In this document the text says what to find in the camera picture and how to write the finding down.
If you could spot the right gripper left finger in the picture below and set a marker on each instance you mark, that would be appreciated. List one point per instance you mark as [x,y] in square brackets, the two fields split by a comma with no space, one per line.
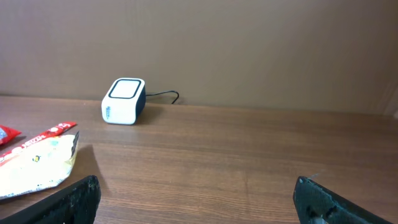
[75,204]

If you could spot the red coffee stick sachet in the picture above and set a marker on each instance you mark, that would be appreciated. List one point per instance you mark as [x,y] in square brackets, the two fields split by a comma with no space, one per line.
[52,132]

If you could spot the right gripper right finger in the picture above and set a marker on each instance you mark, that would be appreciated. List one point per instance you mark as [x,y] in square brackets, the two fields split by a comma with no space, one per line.
[315,203]

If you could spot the white barcode scanner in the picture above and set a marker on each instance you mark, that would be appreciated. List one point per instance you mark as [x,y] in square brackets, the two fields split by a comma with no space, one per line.
[124,101]

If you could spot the yellow snack bag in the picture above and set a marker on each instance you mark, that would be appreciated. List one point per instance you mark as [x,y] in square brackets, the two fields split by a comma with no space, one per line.
[41,166]

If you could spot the red crinkled snack packet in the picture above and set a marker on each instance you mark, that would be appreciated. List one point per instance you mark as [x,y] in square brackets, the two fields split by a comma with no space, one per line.
[7,134]

